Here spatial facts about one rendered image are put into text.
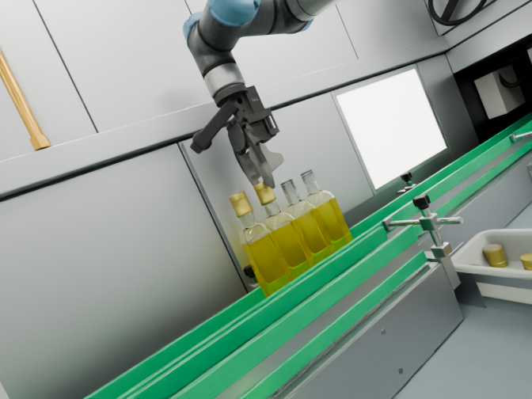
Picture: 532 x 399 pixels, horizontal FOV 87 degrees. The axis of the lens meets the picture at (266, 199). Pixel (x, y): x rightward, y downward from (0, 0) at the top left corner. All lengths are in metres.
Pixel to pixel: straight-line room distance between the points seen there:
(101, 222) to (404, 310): 0.61
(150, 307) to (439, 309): 0.58
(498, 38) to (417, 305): 1.06
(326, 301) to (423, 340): 0.21
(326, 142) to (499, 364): 0.59
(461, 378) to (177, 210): 0.61
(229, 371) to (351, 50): 0.97
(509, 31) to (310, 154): 0.86
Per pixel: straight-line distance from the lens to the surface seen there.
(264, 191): 0.56
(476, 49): 1.44
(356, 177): 0.89
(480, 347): 0.66
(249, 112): 0.60
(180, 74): 0.78
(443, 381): 0.61
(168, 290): 0.69
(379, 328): 0.54
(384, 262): 0.56
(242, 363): 0.45
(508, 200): 1.10
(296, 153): 0.78
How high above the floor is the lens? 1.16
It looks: 4 degrees down
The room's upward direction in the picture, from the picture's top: 24 degrees counter-clockwise
